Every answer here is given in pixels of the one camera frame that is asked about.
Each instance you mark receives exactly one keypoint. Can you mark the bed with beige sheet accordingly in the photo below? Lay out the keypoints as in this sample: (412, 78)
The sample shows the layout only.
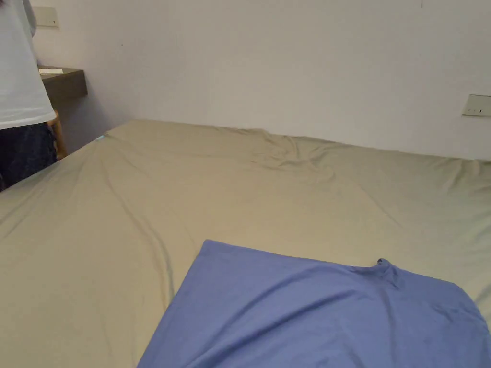
(191, 199)

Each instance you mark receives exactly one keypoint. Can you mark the blue shirt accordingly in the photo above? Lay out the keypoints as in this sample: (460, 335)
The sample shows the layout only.
(307, 318)

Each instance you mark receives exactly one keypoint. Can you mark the dark wall-mounted shelf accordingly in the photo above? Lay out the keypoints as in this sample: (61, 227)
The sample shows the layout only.
(65, 86)

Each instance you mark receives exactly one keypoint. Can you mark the white wall socket panel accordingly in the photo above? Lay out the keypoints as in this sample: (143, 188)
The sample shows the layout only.
(476, 105)

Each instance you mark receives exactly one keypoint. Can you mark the white wall switch panel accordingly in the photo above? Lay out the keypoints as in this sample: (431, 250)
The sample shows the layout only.
(44, 13)

